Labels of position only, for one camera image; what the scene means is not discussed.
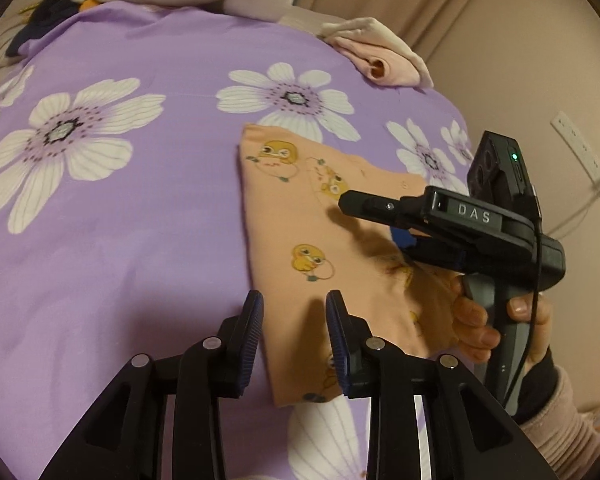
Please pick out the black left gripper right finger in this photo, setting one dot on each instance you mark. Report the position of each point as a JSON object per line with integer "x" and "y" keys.
{"x": 470, "y": 435}

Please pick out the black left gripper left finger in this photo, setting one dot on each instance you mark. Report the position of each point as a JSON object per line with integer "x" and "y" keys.
{"x": 121, "y": 435}

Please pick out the orange duck print garment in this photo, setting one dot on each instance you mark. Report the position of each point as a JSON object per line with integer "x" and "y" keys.
{"x": 301, "y": 247}

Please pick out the pink folded clothes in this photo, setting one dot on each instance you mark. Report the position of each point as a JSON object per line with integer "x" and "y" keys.
{"x": 377, "y": 53}

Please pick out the right hand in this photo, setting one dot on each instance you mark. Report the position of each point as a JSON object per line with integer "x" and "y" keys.
{"x": 477, "y": 339}

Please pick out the white power strip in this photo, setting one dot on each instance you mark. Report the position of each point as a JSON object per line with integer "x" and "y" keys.
{"x": 577, "y": 143}

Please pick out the purple floral bed sheet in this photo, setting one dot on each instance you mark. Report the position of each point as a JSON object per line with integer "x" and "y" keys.
{"x": 122, "y": 225}

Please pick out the dark navy cloth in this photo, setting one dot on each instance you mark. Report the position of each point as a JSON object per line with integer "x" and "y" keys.
{"x": 45, "y": 17}

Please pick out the black camera box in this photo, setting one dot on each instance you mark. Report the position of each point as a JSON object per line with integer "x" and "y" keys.
{"x": 499, "y": 176}

